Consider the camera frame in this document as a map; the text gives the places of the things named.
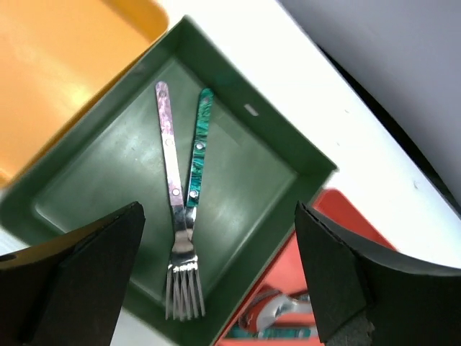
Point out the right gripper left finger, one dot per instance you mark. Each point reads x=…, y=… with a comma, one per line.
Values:
x=69, y=290

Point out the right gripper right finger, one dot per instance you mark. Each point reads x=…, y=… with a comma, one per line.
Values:
x=363, y=293

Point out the teal handled spoon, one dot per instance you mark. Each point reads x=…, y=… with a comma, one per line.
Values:
x=273, y=333

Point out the teal handled fork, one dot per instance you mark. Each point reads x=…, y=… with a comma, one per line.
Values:
x=197, y=161

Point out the red paper box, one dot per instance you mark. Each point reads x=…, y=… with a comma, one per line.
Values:
x=285, y=272

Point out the pink handled fork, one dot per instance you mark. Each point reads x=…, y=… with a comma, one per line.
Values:
x=183, y=289

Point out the green paper box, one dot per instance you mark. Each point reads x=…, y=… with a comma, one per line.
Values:
x=257, y=168

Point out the pink handled spoon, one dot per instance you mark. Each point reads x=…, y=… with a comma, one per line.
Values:
x=269, y=305

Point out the yellow paper box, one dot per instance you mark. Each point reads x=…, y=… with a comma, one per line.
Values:
x=58, y=56

